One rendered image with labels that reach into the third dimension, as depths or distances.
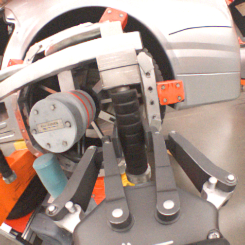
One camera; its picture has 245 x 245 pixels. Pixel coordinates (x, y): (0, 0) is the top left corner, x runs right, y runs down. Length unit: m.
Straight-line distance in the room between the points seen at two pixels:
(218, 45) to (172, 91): 0.45
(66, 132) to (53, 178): 0.20
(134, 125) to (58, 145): 0.19
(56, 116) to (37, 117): 0.05
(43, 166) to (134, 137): 0.31
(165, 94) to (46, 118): 0.33
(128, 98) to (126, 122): 0.03
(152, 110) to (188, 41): 0.39
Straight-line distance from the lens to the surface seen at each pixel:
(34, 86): 0.59
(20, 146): 0.89
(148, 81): 0.39
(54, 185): 0.45
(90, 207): 0.90
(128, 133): 0.17
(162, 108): 0.49
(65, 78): 0.42
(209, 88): 0.68
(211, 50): 0.71
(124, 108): 0.16
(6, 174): 0.39
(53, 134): 0.30
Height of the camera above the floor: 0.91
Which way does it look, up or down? 18 degrees down
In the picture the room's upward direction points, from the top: 12 degrees counter-clockwise
